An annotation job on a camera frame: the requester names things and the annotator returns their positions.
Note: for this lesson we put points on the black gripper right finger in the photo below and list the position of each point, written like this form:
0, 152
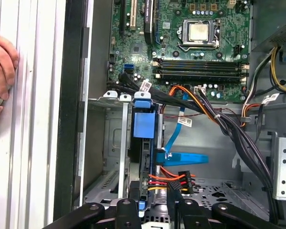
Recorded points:
193, 214

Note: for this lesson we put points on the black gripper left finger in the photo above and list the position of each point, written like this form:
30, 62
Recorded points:
128, 214

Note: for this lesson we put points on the hard disk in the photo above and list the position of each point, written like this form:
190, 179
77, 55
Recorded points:
144, 124

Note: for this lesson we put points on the metal disk bay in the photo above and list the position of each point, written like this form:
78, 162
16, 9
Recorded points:
124, 143

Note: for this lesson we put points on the person's left hand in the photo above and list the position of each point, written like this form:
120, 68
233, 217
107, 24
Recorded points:
2, 66

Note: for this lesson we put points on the black open PC case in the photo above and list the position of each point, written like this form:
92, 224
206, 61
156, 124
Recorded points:
69, 119

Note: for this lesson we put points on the black RAM slot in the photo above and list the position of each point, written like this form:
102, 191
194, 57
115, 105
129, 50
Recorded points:
200, 76
200, 67
200, 62
200, 71

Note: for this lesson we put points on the green motherboard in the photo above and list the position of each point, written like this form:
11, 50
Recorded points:
166, 35

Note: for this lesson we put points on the silver CPU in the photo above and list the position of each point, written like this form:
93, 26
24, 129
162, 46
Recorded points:
199, 32

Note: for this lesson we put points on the CPU socket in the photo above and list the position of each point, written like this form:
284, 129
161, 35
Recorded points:
186, 31

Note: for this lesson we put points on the black expansion slot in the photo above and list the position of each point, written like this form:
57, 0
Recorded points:
122, 19

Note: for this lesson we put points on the black graphics card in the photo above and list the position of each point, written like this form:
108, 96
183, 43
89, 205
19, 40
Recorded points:
147, 19

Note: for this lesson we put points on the white expansion slot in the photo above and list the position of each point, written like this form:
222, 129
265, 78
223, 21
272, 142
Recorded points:
133, 14

